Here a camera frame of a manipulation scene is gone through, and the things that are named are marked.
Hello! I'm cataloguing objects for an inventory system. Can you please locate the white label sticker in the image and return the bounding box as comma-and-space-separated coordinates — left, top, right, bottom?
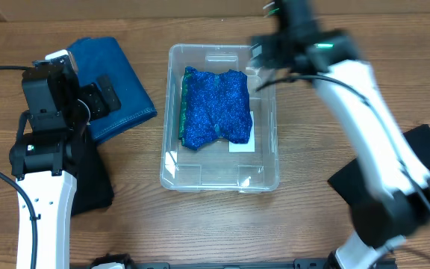
228, 111, 255, 153

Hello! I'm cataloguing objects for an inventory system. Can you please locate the clear plastic storage container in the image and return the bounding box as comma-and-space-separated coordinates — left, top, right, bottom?
160, 43, 280, 193

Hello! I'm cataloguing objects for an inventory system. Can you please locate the teal blue towel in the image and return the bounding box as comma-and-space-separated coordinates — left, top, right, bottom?
67, 37, 157, 144

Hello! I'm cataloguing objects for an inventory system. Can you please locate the black cloth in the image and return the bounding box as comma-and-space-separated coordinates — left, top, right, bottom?
328, 124, 430, 205
71, 129, 114, 216

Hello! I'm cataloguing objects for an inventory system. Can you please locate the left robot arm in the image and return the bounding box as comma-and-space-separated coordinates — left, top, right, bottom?
9, 50, 110, 268

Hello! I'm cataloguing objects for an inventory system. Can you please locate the sparkly blue cloth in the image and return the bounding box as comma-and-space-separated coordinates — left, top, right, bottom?
178, 67, 253, 150

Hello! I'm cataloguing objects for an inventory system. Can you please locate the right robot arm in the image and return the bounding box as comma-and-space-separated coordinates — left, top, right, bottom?
251, 0, 430, 268

